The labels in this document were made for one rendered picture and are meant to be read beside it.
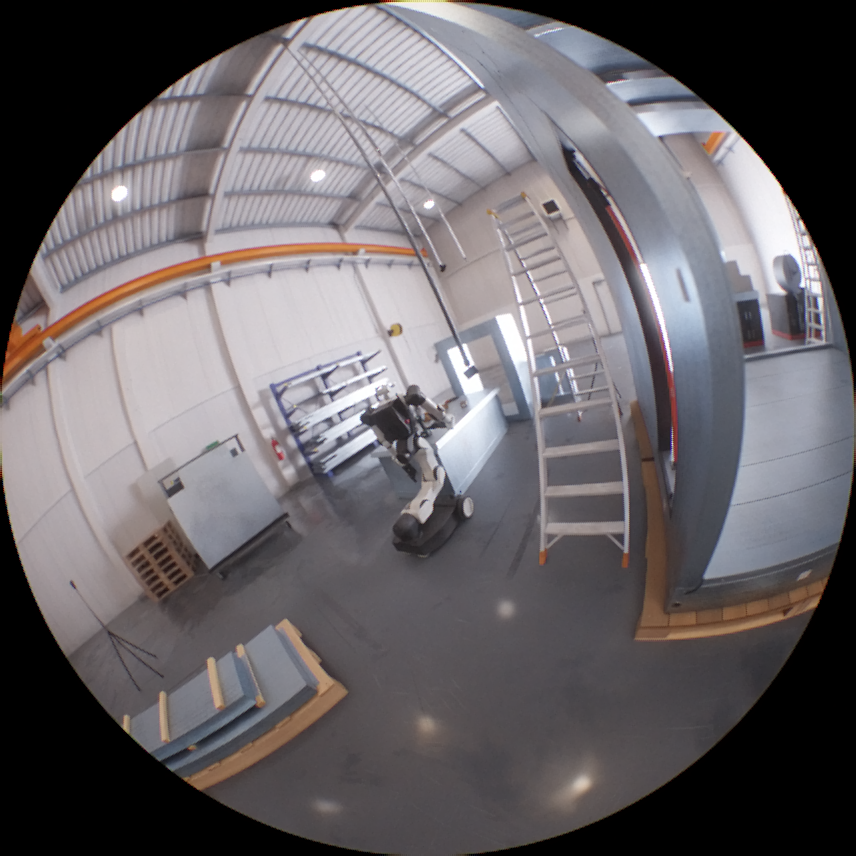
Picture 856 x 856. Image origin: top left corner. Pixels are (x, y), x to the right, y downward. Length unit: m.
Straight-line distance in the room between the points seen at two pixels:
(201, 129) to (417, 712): 8.38
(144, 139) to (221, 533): 7.54
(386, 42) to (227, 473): 8.73
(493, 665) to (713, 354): 1.42
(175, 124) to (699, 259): 7.32
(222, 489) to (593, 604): 4.11
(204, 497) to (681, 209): 4.42
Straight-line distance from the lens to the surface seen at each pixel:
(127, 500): 6.84
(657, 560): 1.47
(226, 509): 3.98
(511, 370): 3.74
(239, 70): 7.00
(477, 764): 1.37
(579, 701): 1.34
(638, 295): 1.56
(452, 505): 2.18
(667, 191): 0.66
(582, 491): 1.48
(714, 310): 0.64
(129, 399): 6.77
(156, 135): 7.34
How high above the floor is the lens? 1.33
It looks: 14 degrees down
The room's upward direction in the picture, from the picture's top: 23 degrees counter-clockwise
